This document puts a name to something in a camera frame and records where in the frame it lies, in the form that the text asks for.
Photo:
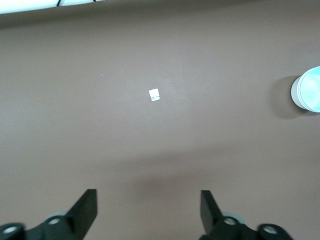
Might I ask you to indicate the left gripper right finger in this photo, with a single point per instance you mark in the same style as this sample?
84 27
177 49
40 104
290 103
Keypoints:
215 222

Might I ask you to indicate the brown table cover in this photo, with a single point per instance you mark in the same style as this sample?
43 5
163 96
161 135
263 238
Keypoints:
150 150

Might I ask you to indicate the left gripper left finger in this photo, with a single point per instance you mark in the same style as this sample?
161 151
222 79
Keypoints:
75 220

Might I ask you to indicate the white bowl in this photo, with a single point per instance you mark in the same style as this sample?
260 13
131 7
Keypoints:
296 92

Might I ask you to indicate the light blue bowl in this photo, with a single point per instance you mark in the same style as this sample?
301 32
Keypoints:
312 87

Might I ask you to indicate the small square sticker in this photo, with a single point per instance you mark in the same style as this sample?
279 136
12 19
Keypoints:
154 95

